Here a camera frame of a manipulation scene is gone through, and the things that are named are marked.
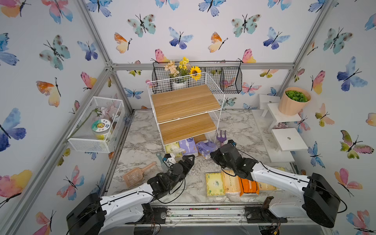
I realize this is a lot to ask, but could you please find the pale orange tissue pack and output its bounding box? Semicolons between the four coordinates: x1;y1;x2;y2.
221;169;240;195

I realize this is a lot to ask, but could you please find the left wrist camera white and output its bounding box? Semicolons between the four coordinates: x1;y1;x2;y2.
163;153;176;167

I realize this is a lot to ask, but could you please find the white wire three-tier shelf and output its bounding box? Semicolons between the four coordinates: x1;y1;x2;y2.
147;72;225;150

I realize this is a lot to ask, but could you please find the bright orange tissue pack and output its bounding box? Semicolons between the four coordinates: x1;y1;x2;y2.
239;178;259;196

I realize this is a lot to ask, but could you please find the pink plastic scoop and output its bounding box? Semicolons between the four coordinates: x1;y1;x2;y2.
122;162;157;188

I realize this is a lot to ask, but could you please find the purple tissue pack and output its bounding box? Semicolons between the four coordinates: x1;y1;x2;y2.
179;138;198;157
196;140;218;160

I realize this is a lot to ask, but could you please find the green-white tissue pack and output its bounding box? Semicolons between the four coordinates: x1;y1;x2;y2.
206;172;225;197

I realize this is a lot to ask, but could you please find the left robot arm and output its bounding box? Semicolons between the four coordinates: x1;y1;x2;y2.
66;155;195;235

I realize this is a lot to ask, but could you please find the orange-yellow tissue pack top shelf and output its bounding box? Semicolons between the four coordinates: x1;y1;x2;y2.
258;182;277;192

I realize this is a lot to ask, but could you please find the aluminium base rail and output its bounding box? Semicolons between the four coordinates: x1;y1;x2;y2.
79;202;330;235

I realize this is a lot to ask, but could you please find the white stepped stand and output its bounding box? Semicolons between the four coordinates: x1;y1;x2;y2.
252;95;308;163

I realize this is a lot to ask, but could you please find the round green-lidded jar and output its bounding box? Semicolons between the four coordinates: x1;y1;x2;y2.
91;119;113;141

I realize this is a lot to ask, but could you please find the teal small brush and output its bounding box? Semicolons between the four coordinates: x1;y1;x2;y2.
156;152;168;172

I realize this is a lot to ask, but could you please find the purple and pink garden fork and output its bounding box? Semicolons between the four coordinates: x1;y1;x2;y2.
216;130;227;146

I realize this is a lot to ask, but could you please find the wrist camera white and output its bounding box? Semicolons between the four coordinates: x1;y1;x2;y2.
228;140;237;147
163;153;176;167

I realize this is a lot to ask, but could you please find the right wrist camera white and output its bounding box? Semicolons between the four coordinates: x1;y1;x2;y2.
228;140;237;147

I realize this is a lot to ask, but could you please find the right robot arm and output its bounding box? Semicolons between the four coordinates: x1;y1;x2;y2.
210;144;341;228

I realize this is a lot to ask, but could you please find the black wire wall basket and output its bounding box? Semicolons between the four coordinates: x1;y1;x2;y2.
152;60;243;94

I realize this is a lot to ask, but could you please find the white wire wall basket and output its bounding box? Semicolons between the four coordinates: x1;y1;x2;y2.
67;97;125;153

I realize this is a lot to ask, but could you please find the artificial pink rose stem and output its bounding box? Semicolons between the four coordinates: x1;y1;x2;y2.
63;107;118;145

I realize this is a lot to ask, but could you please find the pink pot with green plant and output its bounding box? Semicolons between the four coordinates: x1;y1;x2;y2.
278;87;311;116

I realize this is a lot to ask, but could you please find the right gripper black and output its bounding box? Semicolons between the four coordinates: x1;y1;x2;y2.
209;147;236;173

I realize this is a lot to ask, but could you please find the artificial flower bouquet in pot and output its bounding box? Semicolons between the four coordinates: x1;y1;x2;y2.
164;57;202;91

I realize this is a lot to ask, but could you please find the yellow tissue pack bottom shelf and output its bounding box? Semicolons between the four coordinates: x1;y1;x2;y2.
165;142;185;158

